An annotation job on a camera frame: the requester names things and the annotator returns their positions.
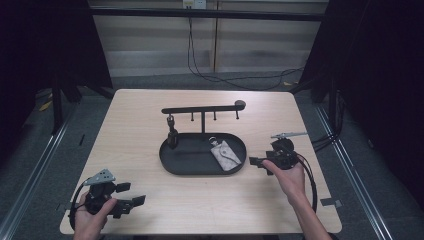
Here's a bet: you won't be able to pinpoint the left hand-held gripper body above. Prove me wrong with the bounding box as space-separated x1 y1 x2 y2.
83 168 135 220

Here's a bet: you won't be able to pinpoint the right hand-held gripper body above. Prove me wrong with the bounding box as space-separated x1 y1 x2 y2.
265 131 309 171

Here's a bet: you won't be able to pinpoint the grey patterned key pouch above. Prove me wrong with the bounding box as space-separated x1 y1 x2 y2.
208 135 243 173

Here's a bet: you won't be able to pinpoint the black key rack with tray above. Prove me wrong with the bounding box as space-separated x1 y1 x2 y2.
158 99 248 177

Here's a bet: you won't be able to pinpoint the black car key fob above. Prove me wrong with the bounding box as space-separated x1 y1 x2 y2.
166 113 180 150

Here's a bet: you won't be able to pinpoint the person's right hand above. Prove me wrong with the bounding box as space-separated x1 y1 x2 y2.
261 159 307 205

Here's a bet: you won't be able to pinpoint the person's left hand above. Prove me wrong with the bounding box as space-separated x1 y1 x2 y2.
73 191 119 240

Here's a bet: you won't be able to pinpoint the black metal stand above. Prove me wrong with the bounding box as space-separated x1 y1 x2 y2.
49 74 84 136

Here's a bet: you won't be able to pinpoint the yellow floor scrap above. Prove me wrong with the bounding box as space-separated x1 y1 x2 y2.
38 99 54 112

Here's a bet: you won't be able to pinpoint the black curtain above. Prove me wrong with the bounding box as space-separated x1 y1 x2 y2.
289 0 424 209
0 0 114 169

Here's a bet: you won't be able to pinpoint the black horizontal bar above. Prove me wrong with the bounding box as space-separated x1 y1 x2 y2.
88 7 327 23

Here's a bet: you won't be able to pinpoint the left hand-held gripper cable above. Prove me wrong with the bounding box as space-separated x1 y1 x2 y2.
68 181 92 232

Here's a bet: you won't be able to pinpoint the hand-held gripper cable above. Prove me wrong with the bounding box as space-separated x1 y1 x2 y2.
68 181 92 232
294 152 319 214

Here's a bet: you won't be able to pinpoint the right hand-held gripper cable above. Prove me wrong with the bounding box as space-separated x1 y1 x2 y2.
294 152 319 214

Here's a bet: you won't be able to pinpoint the black floor cables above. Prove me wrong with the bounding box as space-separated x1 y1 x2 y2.
311 89 345 153

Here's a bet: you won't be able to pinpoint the metal floor rail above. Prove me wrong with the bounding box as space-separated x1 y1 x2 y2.
0 108 75 240
314 103 396 240

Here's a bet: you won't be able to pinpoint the black wall cable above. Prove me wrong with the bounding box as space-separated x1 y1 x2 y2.
186 16 305 92

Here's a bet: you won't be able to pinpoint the white wall outlet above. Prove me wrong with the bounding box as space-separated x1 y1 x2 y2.
181 0 208 10

